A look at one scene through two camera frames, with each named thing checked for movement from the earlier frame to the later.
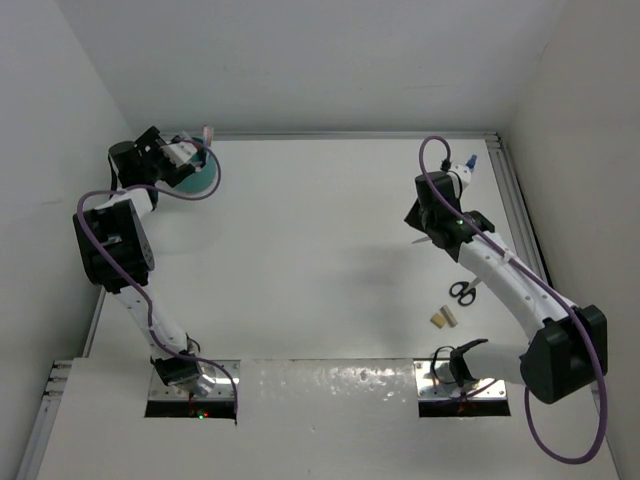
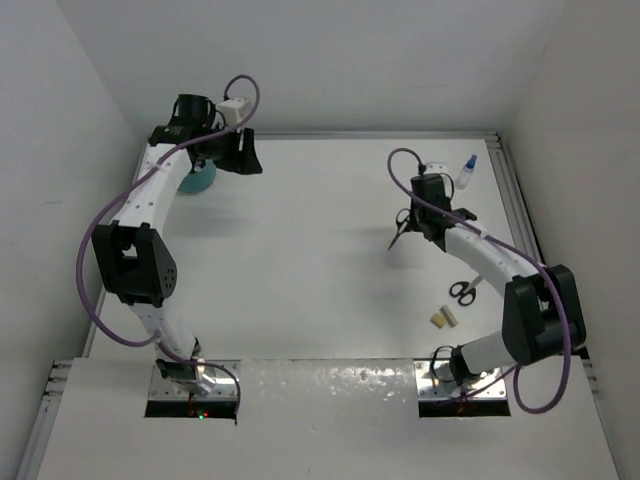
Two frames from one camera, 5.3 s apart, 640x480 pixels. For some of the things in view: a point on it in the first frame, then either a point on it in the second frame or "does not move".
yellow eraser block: [438, 320] does not move
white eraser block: [444, 309] does not move
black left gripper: [153, 141] -> [241, 161]
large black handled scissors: [464, 290] does not move
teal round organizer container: [201, 178] does not move
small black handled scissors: [421, 240] -> [402, 220]
